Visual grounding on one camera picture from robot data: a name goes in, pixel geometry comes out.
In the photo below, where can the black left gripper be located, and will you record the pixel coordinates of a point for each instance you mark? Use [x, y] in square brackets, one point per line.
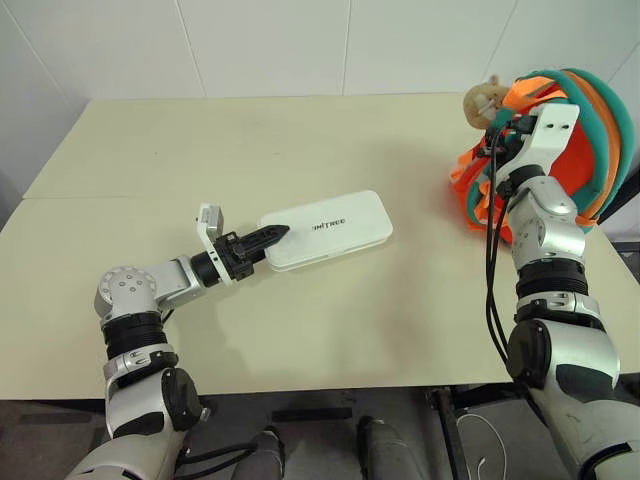
[235, 257]

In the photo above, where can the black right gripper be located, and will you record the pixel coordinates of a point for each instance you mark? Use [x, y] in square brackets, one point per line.
[506, 145]

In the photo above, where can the white rectangular box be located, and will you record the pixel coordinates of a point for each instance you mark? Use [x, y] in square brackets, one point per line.
[330, 227]

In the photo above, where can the orange and teal plush toy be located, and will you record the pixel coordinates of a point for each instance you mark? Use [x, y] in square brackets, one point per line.
[595, 155]

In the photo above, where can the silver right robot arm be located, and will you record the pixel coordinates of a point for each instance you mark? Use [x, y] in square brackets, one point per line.
[555, 320]

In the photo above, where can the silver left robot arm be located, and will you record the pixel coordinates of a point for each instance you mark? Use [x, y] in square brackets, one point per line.
[127, 295]

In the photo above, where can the beige plush toy pendant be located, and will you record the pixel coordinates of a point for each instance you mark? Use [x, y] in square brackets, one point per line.
[481, 104]

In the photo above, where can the dark rounded robot leg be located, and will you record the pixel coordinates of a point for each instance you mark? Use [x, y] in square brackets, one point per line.
[387, 450]
[265, 457]

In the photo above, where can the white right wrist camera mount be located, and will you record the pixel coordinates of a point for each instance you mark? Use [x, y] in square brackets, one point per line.
[547, 132]

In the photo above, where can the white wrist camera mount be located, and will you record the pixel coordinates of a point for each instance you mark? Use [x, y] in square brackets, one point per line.
[547, 132]
[214, 235]

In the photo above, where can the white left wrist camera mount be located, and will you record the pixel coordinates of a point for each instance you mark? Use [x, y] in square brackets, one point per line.
[214, 235]

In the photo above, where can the black metal table frame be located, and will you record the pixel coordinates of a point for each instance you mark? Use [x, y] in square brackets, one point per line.
[447, 430]

